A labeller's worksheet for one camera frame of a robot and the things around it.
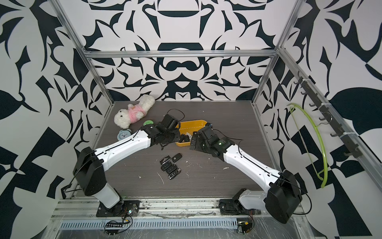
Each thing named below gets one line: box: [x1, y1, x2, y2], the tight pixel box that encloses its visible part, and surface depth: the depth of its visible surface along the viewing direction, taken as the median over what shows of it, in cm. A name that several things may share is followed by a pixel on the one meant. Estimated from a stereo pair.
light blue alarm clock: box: [116, 128, 132, 141], surface depth 98 cm
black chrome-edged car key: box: [168, 168, 182, 180], surface depth 86 cm
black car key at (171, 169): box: [166, 163, 178, 174], surface depth 87 cm
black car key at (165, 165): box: [160, 160, 173, 171], surface depth 89 cm
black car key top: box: [171, 152, 183, 163], surface depth 92 cm
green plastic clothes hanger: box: [286, 102, 328, 189], surface depth 62 cm
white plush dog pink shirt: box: [114, 94, 156, 129], surface depth 102 cm
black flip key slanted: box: [159, 154, 172, 165], surface depth 91 cm
